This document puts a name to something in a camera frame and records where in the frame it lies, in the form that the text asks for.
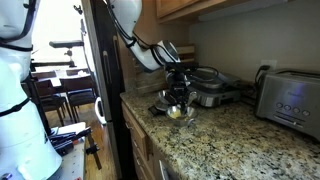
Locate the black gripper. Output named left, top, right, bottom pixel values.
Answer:
left=166, top=70, right=192, bottom=113

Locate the silver bowl on scale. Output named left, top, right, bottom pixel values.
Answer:
left=157, top=89, right=178, bottom=107

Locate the silver bowl with yellow powder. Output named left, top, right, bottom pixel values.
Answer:
left=165, top=104, right=199, bottom=128

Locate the black kitchen scale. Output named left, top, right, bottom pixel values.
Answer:
left=147, top=99, right=169, bottom=117

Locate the large dark wooden cutting board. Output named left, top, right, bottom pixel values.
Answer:
left=134, top=66, right=169, bottom=96

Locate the stainless steel contact grill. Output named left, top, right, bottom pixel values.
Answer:
left=184, top=66, right=243, bottom=109

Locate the striped dark wooden cutting board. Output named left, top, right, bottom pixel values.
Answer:
left=173, top=44, right=197, bottom=65

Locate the wooden drawer base cabinet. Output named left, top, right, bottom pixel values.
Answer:
left=119, top=99, right=161, bottom=180

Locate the stainless steel dishwasher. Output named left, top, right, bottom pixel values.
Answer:
left=151, top=146, right=183, bottom=180

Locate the dark tall refrigerator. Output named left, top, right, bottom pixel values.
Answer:
left=80, top=0, right=131, bottom=180

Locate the white curved object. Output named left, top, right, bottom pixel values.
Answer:
left=93, top=96, right=108, bottom=126

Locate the black power plug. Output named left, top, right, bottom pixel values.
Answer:
left=254, top=64, right=272, bottom=86

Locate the wooden upper cabinet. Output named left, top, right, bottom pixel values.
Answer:
left=154, top=0, right=234, bottom=24

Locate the black orange bar clamp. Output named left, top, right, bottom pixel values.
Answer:
left=84, top=132, right=103, bottom=171

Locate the dark wooden chair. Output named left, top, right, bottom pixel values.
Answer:
left=33, top=78, right=67, bottom=127
left=59, top=76, right=98, bottom=124

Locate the stainless steel toaster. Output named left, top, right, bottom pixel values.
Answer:
left=255, top=68, right=320, bottom=142

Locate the wooden dining table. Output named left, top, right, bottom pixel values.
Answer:
left=34, top=65, right=92, bottom=88

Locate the white perforated robot table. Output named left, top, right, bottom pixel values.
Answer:
left=46, top=121, right=88, bottom=180

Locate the white wall outlet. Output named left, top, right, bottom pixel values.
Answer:
left=260, top=58, right=278, bottom=72

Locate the black stereo camera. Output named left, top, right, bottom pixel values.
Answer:
left=48, top=39, right=85, bottom=50

